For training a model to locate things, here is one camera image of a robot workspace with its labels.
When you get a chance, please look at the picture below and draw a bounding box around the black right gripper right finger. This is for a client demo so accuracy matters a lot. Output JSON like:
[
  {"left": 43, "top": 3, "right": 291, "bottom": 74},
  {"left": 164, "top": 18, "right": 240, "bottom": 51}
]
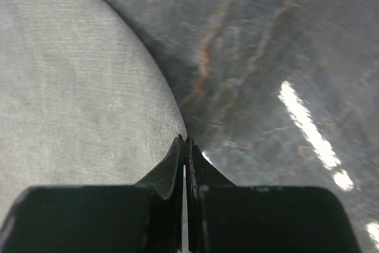
[{"left": 185, "top": 139, "right": 360, "bottom": 252}]

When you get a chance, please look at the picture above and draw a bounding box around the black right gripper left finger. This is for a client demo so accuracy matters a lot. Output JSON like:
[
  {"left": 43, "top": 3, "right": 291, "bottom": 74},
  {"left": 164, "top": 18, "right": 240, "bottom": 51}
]
[{"left": 1, "top": 137, "right": 184, "bottom": 252}]

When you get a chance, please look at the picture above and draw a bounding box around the grey-green cloth napkin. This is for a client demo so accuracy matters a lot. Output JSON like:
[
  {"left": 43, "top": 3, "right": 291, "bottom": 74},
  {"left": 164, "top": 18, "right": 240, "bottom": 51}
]
[{"left": 1, "top": 0, "right": 187, "bottom": 218}]

